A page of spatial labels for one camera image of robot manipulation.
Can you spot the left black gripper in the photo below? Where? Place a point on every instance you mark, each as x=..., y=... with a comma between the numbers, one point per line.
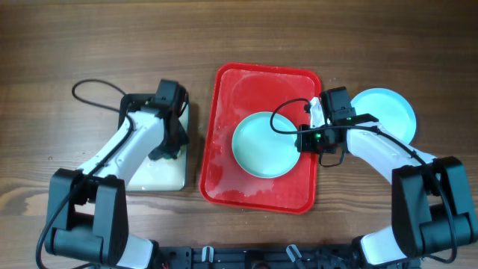
x=181, y=137

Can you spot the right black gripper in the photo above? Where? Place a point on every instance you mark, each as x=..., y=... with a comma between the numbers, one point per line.
x=304, y=143

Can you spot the pale green plate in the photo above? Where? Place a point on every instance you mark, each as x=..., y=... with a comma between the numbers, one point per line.
x=263, y=145

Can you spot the light blue plate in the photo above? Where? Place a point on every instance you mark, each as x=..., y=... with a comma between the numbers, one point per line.
x=391, y=109

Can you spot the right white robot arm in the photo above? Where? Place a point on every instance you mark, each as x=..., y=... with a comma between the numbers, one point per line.
x=432, y=210

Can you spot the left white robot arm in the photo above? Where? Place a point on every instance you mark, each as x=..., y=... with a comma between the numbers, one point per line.
x=87, y=216

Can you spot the black tray with soapy water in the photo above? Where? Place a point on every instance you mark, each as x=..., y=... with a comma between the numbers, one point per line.
x=148, y=175

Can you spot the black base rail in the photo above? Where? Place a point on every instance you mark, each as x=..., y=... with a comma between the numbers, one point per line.
x=292, y=256

